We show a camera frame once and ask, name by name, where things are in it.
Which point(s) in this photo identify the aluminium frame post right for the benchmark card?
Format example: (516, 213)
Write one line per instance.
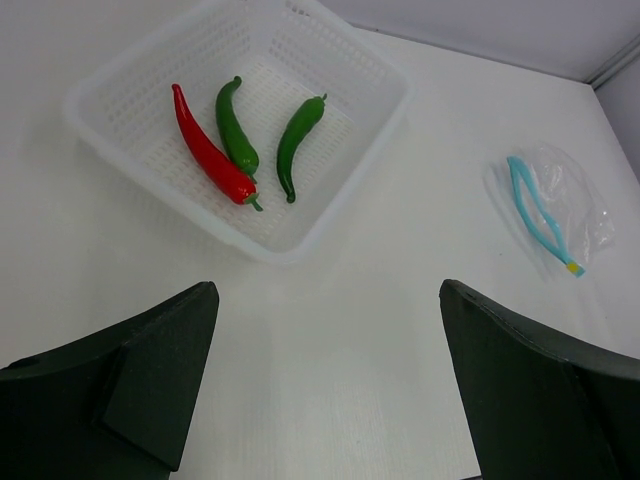
(615, 64)

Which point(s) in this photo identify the clear zip top bag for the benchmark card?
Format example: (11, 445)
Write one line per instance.
(551, 207)

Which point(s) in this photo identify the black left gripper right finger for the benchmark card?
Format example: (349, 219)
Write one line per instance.
(540, 404)

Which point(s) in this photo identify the green fake chili pepper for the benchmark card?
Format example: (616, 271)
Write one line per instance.
(234, 140)

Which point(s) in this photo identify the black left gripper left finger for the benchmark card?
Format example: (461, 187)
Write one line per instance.
(116, 404)

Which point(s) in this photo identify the white perforated plastic basket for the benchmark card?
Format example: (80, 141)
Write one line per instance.
(285, 52)

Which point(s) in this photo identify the red fake chili pepper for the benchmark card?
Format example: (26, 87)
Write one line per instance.
(225, 175)

